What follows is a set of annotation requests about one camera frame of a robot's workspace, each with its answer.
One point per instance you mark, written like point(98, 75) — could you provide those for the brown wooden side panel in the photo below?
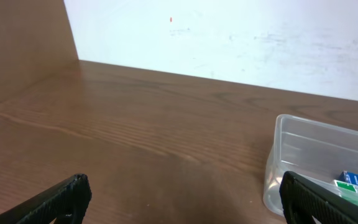
point(35, 41)

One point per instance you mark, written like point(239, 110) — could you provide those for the clear plastic container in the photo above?
point(317, 151)

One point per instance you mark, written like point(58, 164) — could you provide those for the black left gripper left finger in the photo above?
point(65, 202)

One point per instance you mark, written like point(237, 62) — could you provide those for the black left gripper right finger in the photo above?
point(305, 202)

